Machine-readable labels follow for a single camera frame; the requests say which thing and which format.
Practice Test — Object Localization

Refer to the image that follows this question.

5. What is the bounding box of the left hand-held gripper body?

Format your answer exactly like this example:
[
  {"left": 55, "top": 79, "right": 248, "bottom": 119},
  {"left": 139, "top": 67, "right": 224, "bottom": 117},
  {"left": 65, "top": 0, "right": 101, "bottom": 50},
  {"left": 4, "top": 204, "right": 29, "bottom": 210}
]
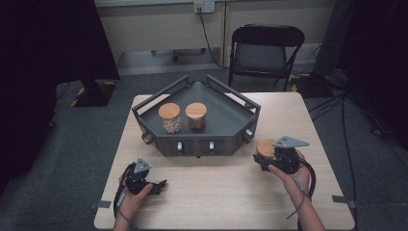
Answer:
[{"left": 124, "top": 157, "right": 153, "bottom": 195}]

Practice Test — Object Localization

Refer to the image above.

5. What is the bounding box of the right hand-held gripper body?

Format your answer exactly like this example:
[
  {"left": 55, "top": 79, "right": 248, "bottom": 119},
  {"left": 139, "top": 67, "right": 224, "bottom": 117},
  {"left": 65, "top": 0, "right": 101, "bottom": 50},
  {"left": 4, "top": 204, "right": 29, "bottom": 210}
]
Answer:
[{"left": 272, "top": 136, "right": 310, "bottom": 176}]

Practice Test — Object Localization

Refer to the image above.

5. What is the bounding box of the glass jar of reddish bits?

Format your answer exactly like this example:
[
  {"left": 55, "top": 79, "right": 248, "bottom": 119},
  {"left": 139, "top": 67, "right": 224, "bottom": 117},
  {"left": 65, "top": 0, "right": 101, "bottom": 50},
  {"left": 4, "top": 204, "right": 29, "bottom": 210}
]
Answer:
[{"left": 255, "top": 138, "right": 277, "bottom": 161}]

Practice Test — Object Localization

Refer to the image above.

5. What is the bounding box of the dark grey corner shelf rack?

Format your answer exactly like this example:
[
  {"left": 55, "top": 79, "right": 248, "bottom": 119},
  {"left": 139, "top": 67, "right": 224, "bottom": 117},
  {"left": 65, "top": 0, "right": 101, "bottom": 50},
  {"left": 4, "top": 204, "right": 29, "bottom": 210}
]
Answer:
[{"left": 131, "top": 74, "right": 262, "bottom": 158}]

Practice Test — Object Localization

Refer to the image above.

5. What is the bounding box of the glass jar of pale balls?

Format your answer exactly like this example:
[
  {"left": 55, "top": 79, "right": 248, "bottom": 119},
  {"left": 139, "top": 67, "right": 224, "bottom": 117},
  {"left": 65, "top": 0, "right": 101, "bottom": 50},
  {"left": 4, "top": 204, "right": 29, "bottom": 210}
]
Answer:
[{"left": 158, "top": 102, "right": 183, "bottom": 135}]

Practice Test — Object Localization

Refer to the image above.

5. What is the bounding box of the glass jar of brown nuts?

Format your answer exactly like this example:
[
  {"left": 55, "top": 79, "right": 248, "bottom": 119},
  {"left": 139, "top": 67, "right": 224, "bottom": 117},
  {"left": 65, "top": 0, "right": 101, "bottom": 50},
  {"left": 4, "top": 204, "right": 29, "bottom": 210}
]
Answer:
[{"left": 185, "top": 102, "right": 208, "bottom": 132}]

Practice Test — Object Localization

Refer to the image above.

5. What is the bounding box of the person's left hand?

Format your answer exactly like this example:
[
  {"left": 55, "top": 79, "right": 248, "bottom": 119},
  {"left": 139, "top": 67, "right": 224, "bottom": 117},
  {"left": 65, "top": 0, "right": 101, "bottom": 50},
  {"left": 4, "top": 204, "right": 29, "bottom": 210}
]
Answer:
[{"left": 116, "top": 171, "right": 154, "bottom": 222}]

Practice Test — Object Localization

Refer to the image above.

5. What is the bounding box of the person's right hand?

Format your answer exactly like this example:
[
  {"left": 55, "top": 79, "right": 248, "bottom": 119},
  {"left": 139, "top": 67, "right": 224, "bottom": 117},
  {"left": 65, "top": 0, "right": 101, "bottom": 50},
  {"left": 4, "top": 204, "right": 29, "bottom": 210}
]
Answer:
[{"left": 268, "top": 149, "right": 312, "bottom": 206}]

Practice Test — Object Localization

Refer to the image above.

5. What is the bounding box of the grey tape tab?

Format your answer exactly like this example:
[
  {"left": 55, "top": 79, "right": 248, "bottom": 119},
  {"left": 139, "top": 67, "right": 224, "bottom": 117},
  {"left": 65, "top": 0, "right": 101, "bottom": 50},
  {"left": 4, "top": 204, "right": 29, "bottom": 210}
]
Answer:
[
  {"left": 331, "top": 194, "right": 358, "bottom": 210},
  {"left": 89, "top": 200, "right": 113, "bottom": 210}
]

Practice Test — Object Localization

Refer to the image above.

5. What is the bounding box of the black stand base, yellow tape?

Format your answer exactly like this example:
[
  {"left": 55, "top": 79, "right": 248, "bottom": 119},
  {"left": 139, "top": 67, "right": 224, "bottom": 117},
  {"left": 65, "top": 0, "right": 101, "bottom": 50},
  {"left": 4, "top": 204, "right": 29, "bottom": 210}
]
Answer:
[
  {"left": 70, "top": 79, "right": 118, "bottom": 108},
  {"left": 289, "top": 72, "right": 335, "bottom": 99}
]

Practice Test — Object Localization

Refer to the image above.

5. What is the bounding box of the black folding chair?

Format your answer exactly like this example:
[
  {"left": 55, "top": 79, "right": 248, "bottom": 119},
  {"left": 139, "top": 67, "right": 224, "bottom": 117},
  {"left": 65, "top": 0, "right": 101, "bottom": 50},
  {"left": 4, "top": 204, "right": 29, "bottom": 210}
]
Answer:
[{"left": 228, "top": 23, "right": 306, "bottom": 92}]

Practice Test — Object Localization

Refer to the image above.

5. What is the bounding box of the grey curtain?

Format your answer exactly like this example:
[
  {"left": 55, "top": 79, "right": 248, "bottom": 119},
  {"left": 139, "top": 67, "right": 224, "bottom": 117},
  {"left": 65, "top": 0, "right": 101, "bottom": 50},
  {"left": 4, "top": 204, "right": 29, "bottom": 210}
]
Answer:
[{"left": 313, "top": 0, "right": 354, "bottom": 78}]

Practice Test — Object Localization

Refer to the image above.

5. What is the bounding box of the narrow black curtain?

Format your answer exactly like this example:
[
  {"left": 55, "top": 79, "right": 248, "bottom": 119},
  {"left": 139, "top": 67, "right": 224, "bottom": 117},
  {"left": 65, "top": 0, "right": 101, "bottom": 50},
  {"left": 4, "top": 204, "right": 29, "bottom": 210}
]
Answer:
[{"left": 336, "top": 0, "right": 408, "bottom": 150}]

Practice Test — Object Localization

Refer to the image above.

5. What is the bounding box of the wide black curtain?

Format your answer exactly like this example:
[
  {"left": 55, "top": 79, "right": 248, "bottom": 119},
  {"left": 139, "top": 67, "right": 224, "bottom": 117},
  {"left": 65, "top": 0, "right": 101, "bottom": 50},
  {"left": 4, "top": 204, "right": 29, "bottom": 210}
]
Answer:
[{"left": 0, "top": 0, "right": 121, "bottom": 195}]

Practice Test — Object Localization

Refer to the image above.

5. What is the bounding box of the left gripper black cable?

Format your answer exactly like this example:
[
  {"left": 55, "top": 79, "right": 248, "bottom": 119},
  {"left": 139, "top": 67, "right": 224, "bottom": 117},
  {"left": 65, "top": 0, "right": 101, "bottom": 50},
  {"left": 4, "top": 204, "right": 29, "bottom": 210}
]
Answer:
[{"left": 113, "top": 162, "right": 140, "bottom": 231}]

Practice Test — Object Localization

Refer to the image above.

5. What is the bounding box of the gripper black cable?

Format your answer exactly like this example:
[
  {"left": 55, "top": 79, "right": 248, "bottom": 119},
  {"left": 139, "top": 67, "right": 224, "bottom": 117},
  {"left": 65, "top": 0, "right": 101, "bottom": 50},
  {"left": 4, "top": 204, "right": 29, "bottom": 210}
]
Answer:
[
  {"left": 113, "top": 162, "right": 140, "bottom": 231},
  {"left": 286, "top": 158, "right": 318, "bottom": 231}
]

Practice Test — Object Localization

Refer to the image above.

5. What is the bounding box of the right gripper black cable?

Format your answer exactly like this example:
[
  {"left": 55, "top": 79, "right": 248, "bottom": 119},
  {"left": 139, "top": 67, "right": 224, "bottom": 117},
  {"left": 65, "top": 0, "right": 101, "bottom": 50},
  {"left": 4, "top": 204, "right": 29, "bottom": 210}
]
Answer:
[{"left": 286, "top": 158, "right": 318, "bottom": 231}]

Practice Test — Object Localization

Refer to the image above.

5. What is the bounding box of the black floor cable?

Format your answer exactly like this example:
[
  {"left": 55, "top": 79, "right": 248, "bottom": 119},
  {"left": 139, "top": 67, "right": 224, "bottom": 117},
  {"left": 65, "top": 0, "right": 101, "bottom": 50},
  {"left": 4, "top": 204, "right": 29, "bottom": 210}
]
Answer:
[{"left": 307, "top": 91, "right": 359, "bottom": 224}]

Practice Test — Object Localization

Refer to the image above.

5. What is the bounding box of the black wall power cable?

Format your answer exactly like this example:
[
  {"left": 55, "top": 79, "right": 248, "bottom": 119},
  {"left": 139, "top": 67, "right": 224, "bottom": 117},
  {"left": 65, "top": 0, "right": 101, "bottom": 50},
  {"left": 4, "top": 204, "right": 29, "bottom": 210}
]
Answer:
[{"left": 196, "top": 7, "right": 226, "bottom": 69}]

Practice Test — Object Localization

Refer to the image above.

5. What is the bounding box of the white wall socket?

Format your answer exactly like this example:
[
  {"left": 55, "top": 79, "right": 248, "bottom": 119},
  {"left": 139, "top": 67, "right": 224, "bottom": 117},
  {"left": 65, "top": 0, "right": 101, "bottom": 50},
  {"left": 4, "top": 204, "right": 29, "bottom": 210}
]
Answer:
[{"left": 192, "top": 0, "right": 216, "bottom": 14}]

